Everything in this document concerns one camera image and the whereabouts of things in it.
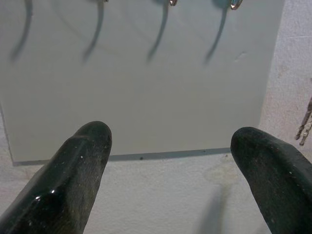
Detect hanging metal keys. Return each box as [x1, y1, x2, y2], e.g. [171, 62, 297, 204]
[295, 97, 312, 146]

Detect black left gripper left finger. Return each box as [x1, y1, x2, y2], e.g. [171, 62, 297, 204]
[0, 120, 113, 234]

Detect white hook board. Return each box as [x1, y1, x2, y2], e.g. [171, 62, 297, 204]
[0, 0, 286, 167]

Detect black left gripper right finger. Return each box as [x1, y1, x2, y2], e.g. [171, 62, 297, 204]
[230, 126, 312, 234]

